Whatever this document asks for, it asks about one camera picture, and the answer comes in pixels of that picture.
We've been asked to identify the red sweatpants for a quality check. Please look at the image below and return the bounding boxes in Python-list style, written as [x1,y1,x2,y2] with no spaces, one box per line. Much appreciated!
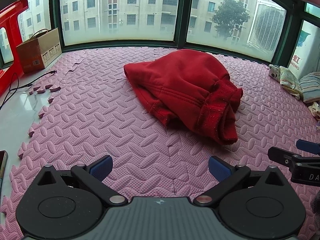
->
[124,49,243,145]

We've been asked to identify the cream crumpled cloth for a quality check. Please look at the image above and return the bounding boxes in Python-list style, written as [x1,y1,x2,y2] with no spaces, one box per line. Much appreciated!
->
[308,102,320,121]

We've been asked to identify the pink foam puzzle mat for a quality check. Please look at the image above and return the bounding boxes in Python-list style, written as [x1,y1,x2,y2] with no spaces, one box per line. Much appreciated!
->
[1,47,319,239]

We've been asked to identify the striped folded cloth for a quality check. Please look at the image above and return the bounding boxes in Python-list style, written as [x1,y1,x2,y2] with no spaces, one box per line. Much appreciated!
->
[299,72,320,103]

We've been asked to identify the floral folded cloth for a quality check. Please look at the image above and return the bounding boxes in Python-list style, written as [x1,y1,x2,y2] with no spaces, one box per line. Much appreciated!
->
[279,66,303,100]

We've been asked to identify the polka dot white cloth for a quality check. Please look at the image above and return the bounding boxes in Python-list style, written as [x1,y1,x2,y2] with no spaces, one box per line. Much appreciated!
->
[268,64,280,82]

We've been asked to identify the black smartphone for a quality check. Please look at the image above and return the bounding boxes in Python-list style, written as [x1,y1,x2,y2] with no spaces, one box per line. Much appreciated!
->
[0,150,8,179]

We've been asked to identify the red plastic stool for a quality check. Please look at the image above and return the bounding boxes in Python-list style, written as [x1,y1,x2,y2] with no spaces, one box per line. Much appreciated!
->
[0,0,29,97]

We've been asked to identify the brown cardboard box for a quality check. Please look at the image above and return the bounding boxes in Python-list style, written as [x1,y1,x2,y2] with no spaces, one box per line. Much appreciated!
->
[16,28,62,74]

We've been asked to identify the outdoor air conditioner unit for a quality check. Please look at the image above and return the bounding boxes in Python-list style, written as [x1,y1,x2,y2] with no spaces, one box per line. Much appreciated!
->
[247,0,286,61]

